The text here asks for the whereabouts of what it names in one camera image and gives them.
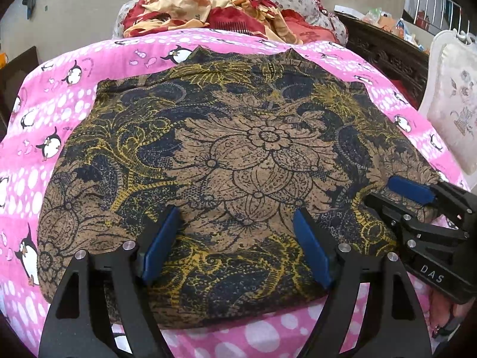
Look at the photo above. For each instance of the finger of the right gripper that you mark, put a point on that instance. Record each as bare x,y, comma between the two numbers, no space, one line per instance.
442,195
395,208

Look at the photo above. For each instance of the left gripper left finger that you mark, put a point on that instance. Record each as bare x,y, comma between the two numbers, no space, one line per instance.
78,325

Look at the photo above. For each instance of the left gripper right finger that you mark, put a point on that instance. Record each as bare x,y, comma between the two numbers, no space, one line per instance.
393,325

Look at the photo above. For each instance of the brown floral batik shirt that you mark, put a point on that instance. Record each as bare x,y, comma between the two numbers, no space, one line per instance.
238,143

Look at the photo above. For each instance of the right hand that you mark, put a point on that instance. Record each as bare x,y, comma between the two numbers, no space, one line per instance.
445,316

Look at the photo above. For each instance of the white floral upholstered chair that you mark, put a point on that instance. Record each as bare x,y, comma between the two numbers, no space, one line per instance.
449,103

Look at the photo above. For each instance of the dark carved wooden headboard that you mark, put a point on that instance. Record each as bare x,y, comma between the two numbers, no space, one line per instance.
401,62

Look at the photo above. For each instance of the clutter on bedside shelf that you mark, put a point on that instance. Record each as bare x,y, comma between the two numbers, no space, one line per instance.
384,21

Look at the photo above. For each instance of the metal stair railing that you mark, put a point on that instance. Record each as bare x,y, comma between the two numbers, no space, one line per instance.
434,16

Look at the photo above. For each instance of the pink penguin bed sheet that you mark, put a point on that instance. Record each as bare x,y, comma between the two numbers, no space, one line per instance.
56,96

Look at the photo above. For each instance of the dark wooden footboard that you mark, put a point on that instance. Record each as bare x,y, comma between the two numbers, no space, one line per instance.
12,77

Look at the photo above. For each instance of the red and cream floral blanket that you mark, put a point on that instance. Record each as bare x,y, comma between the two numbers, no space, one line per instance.
260,18

